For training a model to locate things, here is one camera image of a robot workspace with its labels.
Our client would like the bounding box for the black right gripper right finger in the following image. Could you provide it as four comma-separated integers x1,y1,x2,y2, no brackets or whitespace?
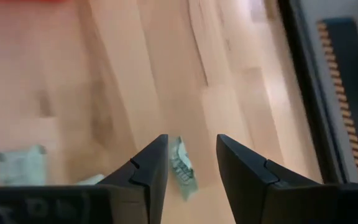
216,133,358,224

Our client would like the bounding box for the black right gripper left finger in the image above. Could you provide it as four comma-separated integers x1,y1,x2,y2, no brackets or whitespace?
0,133,169,224

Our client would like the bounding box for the pale green stevia packet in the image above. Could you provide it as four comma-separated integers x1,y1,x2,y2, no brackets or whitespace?
168,136,199,202
75,174,106,187
0,144,48,187

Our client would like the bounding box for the black hazard-striped floor mat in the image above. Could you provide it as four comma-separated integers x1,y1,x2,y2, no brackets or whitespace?
316,17,358,184

